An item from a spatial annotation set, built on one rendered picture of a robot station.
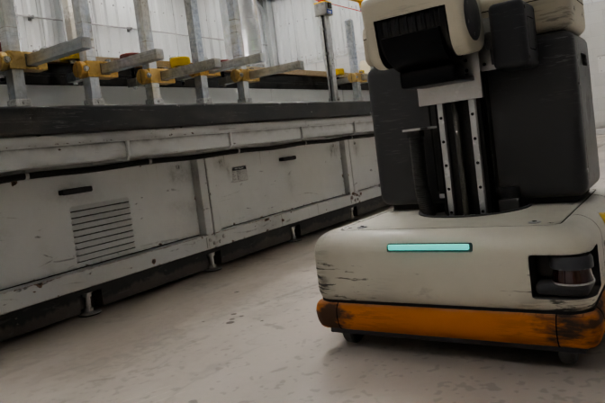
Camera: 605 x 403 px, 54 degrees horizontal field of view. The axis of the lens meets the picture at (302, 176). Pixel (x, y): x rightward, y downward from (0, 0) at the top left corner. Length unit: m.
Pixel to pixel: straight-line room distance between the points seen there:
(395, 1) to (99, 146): 1.09
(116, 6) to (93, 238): 9.78
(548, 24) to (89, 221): 1.59
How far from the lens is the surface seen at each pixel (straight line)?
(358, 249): 1.35
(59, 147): 1.91
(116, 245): 2.28
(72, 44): 1.68
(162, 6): 12.64
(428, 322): 1.32
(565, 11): 1.53
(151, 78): 2.13
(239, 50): 2.51
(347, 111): 3.14
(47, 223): 2.13
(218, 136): 2.37
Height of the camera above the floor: 0.50
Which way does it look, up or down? 3 degrees down
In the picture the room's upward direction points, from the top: 7 degrees counter-clockwise
